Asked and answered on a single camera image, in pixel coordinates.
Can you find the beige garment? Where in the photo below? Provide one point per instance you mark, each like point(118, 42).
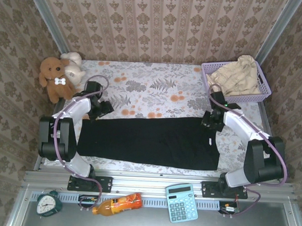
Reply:
point(236, 77)

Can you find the black garment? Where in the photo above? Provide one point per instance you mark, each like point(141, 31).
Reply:
point(144, 140)

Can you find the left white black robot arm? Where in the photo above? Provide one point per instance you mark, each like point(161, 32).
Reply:
point(72, 111)

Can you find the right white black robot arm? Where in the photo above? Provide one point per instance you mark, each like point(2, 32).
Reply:
point(244, 128)

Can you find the white plush toy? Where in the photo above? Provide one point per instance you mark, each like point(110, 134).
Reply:
point(74, 71)

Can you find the brown plush dog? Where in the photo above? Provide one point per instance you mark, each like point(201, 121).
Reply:
point(56, 87)

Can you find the floral tablecloth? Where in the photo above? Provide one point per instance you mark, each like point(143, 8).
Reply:
point(147, 82)

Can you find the purple plastic basket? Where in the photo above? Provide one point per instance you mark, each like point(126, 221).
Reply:
point(265, 86)

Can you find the small electronics board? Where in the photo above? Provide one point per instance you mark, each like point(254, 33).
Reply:
point(88, 199)
point(229, 208)

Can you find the teal calculator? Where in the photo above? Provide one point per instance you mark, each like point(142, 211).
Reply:
point(182, 204)

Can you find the orange juice bottle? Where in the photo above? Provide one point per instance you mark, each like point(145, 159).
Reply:
point(121, 203)

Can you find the green alarm clock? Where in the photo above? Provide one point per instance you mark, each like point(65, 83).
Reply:
point(47, 203)

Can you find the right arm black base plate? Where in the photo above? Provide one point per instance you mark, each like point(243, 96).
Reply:
point(210, 189)

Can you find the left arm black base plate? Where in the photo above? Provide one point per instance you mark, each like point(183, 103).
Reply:
point(104, 184)

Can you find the aluminium mounting rail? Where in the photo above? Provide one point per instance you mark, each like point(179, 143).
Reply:
point(149, 185)

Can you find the aluminium frame post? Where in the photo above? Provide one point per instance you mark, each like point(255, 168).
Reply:
point(277, 31)
point(47, 16)

